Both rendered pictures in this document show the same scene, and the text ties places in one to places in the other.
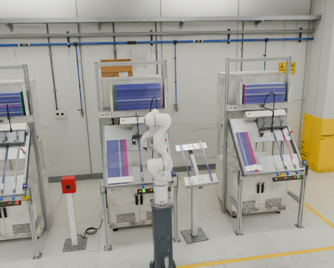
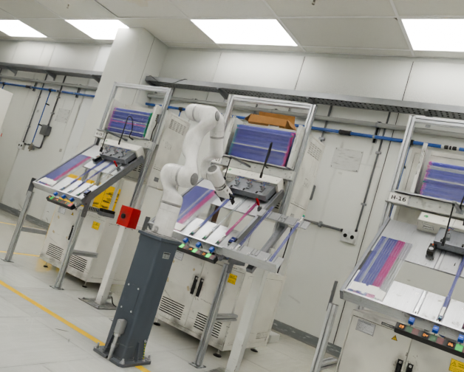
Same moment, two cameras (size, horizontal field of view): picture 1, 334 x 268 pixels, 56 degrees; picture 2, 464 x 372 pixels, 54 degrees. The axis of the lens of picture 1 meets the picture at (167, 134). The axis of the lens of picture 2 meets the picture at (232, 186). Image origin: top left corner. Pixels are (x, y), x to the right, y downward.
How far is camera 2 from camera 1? 2.41 m
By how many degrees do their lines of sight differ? 47
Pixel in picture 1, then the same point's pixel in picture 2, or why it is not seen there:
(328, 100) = not seen: outside the picture
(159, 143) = (186, 141)
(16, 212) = (81, 240)
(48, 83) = not seen: hidden behind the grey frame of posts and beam
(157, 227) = (134, 263)
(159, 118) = (200, 107)
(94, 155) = not seen: hidden behind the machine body
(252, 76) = not seen: outside the picture
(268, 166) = (400, 302)
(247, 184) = (375, 349)
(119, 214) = (167, 298)
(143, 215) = (193, 316)
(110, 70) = (258, 121)
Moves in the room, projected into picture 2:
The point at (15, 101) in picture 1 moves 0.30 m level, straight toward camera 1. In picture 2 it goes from (143, 121) to (127, 111)
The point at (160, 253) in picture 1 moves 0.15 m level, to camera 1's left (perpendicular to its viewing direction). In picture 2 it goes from (121, 311) to (106, 302)
